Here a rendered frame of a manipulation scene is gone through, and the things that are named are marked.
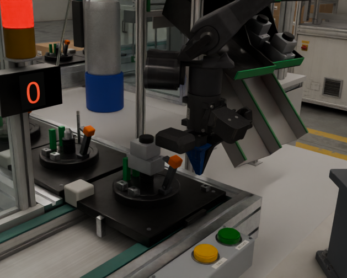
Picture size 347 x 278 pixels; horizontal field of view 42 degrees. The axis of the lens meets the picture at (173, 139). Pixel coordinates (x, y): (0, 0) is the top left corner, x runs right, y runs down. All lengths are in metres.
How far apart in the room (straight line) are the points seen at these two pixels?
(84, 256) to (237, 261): 0.27
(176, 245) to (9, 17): 0.47
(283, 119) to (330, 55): 3.85
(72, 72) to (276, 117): 1.26
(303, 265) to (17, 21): 0.70
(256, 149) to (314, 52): 4.09
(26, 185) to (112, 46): 0.99
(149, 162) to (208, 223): 0.16
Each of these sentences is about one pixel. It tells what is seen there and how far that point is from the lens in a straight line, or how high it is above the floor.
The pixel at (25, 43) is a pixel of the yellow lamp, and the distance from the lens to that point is 0.79.
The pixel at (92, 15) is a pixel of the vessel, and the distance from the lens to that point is 1.78.
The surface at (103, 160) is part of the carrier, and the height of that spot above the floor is 0.97.
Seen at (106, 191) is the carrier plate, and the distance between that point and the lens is 0.95.
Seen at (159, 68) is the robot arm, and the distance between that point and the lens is 0.75.
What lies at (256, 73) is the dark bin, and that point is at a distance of 1.02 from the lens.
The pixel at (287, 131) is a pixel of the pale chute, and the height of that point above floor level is 1.01.
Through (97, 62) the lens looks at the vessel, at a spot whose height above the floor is 1.06.
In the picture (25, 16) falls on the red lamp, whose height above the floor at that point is 1.33.
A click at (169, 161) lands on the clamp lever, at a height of 1.07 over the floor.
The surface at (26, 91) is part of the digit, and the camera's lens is 0.80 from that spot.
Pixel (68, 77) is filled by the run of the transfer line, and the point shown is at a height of 0.91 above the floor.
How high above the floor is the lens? 1.40
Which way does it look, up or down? 21 degrees down
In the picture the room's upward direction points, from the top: 2 degrees clockwise
